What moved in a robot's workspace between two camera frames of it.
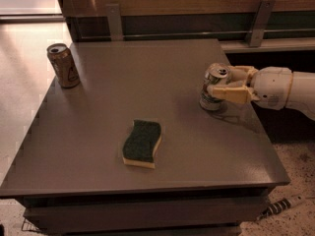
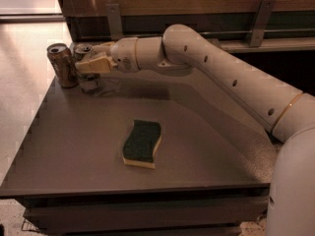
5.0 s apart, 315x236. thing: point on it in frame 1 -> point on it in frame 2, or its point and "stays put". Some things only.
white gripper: x=272 y=87 -> x=124 y=55
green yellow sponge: x=139 y=146 stays put
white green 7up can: x=216 y=75 -> x=88 y=82
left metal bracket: x=115 y=22 stays put
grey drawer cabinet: x=214 y=171 stays put
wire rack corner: x=28 y=226 stays put
